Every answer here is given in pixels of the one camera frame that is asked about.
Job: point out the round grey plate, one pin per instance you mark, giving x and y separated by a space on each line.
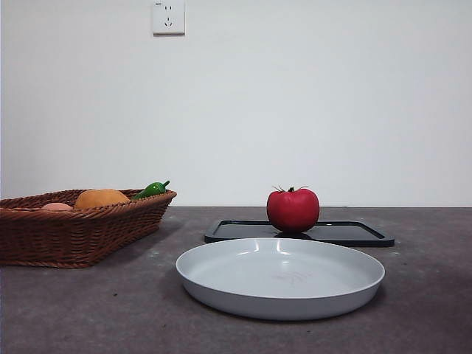
280 280

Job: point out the white wall socket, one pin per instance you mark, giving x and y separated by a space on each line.
169 18

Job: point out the yellow-orange potato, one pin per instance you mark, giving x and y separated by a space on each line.
99 198

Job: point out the pale brown egg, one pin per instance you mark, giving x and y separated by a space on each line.
55 207

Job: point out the green pepper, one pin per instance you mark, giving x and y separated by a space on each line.
149 190

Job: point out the brown wicker basket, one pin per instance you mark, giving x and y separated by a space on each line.
73 236

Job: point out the dark rectangular tray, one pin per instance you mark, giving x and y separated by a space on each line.
350 232

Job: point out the red tomato with green stem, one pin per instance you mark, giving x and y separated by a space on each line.
293 210

